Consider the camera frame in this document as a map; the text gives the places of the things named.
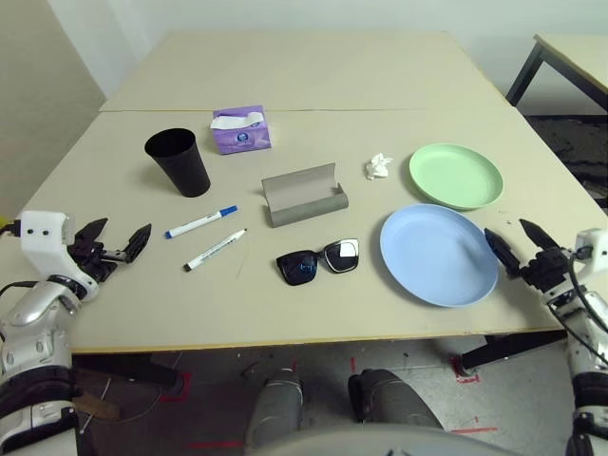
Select thin white floor wire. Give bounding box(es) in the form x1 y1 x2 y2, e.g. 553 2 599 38
78 374 181 436

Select brown wooden block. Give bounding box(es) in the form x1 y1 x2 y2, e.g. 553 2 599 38
70 393 123 423

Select grey glasses case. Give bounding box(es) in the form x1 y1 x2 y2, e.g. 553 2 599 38
260 161 351 229

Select grey robot right leg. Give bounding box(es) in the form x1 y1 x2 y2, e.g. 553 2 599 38
348 368 446 431

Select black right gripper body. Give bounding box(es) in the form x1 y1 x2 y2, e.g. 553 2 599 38
520 247 580 298

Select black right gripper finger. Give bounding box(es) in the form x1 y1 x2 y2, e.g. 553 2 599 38
518 218 561 253
483 227 523 279

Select grey robot leg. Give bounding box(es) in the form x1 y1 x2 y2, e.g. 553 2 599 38
244 368 305 450
348 368 446 431

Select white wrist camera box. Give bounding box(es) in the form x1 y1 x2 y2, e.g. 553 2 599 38
16 211 101 303
572 227 608 267

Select beige side table black frame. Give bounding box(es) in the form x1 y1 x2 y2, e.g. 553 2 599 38
505 32 608 118

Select grey robot left leg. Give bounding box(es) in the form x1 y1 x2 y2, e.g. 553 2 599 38
244 368 305 450

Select black plastic cup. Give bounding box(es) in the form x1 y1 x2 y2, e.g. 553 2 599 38
143 127 212 199

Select white tissue sheet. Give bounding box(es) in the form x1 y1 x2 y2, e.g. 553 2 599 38
210 111 265 130

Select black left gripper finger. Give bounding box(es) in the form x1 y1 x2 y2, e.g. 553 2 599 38
123 222 153 265
70 218 109 251

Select blue plastic plate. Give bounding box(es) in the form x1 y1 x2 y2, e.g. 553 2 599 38
379 203 500 309

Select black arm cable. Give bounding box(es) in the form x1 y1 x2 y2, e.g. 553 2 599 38
567 251 608 370
0 218 39 295

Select black sunglasses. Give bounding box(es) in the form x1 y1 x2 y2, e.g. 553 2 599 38
275 237 361 287

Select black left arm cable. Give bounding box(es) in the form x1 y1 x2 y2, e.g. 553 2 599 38
0 218 39 295

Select white marker with blue cap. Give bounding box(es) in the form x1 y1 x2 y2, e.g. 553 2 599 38
164 204 239 240

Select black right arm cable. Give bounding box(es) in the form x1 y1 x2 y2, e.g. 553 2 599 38
567 251 608 370

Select grey robot torso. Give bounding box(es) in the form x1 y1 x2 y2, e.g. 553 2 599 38
246 425 514 456

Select white marker with black cap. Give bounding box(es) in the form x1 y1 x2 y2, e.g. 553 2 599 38
182 228 249 274

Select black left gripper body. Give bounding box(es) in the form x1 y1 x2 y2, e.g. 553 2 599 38
66 239 127 286

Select black table foot bar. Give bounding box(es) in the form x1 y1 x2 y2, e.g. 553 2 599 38
70 353 184 389
458 330 569 371

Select purple tissue box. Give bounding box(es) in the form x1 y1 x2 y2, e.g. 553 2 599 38
211 104 275 156

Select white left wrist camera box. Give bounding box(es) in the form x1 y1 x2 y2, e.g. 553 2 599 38
16 211 101 303

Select green plastic plate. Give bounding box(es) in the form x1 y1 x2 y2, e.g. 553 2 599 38
408 143 504 213

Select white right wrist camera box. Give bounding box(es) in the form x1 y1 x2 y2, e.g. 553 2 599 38
572 227 608 267

